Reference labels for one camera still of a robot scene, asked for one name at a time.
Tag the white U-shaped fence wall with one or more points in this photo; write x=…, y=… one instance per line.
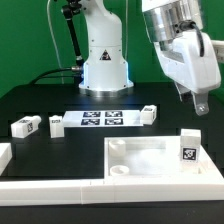
x=111, y=190

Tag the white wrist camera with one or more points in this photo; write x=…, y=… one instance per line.
x=219, y=50

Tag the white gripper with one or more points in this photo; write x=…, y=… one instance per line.
x=188, y=58

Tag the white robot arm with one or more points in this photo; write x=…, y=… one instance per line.
x=106, y=71

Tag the white marker plate with tags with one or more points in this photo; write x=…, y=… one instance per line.
x=106, y=118

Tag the white square table top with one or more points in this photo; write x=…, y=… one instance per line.
x=155, y=156

